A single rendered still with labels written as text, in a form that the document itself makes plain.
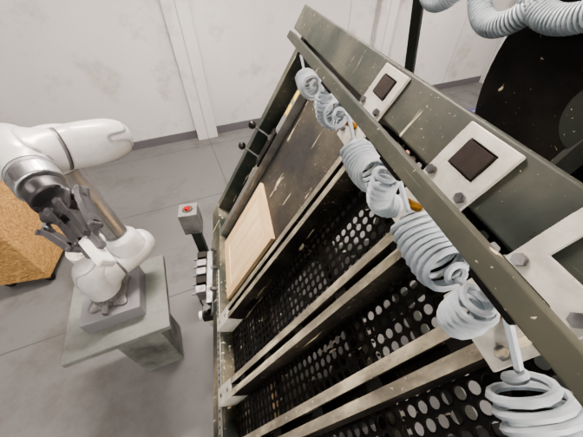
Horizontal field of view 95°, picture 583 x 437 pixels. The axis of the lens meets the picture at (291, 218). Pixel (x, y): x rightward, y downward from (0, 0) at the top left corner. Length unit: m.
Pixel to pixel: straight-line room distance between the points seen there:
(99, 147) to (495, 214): 0.82
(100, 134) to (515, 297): 0.82
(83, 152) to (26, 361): 2.33
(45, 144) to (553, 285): 0.90
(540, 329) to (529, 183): 0.23
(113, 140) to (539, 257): 0.86
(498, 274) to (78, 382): 2.60
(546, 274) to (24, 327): 3.17
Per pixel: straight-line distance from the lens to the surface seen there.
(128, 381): 2.48
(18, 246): 3.02
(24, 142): 0.80
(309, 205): 0.81
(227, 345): 1.35
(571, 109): 1.01
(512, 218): 0.44
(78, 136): 0.82
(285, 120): 1.28
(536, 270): 0.41
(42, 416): 2.72
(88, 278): 1.56
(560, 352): 0.25
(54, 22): 4.32
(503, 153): 0.46
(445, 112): 0.55
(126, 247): 1.57
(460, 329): 0.31
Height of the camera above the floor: 2.14
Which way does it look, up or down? 46 degrees down
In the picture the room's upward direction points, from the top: 1 degrees counter-clockwise
